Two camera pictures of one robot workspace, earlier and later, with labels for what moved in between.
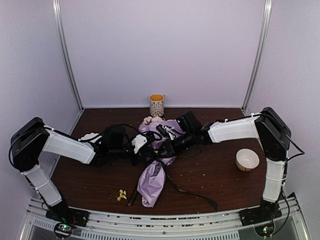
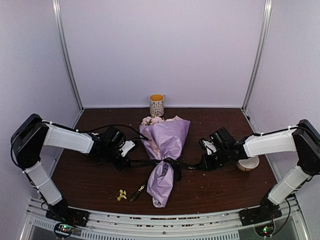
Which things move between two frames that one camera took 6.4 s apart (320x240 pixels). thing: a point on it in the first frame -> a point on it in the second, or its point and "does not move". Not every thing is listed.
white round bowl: [247, 159] does not move
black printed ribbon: [157, 157] -> [177, 166]
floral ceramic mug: [156, 104] does not move
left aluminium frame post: [57, 8] does not move
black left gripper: [143, 151] -> [125, 162]
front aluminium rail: [224, 226] does not move
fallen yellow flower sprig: [118, 195] does not move
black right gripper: [170, 148] -> [207, 165]
